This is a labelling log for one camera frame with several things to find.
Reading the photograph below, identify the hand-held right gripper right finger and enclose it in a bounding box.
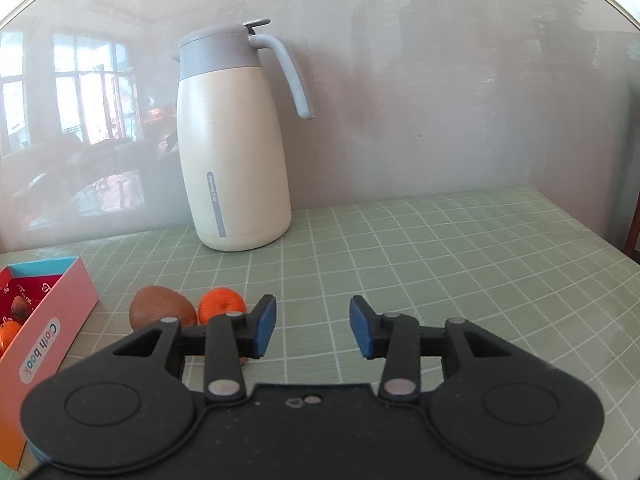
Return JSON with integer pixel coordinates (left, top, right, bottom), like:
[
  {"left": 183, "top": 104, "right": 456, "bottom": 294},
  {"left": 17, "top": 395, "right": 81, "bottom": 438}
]
[{"left": 349, "top": 294, "right": 512, "bottom": 404}]

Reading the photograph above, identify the cream and grey thermos jug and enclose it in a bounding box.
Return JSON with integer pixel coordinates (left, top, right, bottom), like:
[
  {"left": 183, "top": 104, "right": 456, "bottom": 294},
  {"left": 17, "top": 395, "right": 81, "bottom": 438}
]
[{"left": 172, "top": 18, "right": 316, "bottom": 252}]

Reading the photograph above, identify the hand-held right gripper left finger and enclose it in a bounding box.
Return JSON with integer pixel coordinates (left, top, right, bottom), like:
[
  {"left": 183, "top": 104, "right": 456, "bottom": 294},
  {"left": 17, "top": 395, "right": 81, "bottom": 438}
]
[{"left": 112, "top": 294, "right": 278, "bottom": 403}]

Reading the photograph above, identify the brown wooden chair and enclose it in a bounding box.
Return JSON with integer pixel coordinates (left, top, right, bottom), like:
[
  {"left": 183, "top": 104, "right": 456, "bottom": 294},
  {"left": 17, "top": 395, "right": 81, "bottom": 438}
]
[{"left": 624, "top": 200, "right": 640, "bottom": 266}]

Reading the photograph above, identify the pink and red cardboard box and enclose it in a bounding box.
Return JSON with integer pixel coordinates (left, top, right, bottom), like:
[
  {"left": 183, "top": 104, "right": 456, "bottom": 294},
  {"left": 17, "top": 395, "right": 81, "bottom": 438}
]
[{"left": 0, "top": 256, "right": 100, "bottom": 472}]

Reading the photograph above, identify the green checked tablecloth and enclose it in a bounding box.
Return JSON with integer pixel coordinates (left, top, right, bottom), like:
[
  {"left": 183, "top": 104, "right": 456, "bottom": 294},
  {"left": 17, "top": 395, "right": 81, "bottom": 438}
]
[{"left": 0, "top": 185, "right": 640, "bottom": 480}]

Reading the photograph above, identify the brown kiwi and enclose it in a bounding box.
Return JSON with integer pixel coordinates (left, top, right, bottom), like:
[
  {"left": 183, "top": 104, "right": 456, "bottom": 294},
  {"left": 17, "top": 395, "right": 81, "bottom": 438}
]
[
  {"left": 11, "top": 296, "right": 38, "bottom": 322},
  {"left": 129, "top": 285, "right": 198, "bottom": 332}
]

